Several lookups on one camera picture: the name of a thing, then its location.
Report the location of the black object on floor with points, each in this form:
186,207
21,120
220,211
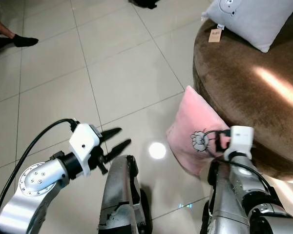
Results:
145,3

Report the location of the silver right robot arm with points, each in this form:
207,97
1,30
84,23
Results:
244,187

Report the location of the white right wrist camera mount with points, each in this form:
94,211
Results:
240,139

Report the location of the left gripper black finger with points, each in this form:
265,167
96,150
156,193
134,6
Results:
112,132
118,147

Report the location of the silver left robot leg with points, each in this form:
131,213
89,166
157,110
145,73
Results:
119,195

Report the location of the brown velvet sofa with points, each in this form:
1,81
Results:
244,102

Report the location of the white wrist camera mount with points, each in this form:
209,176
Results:
240,139
84,139

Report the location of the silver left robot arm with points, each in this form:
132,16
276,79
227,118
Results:
36,183

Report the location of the pink pillow with cartoon print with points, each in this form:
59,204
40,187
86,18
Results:
193,122

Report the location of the person's leg with black sock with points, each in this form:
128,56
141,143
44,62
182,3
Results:
19,41

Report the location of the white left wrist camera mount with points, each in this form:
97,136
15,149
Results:
84,139

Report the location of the grey pillow with bear face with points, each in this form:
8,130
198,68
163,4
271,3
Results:
256,19

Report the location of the brown paper pillow tag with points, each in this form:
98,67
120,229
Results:
215,35

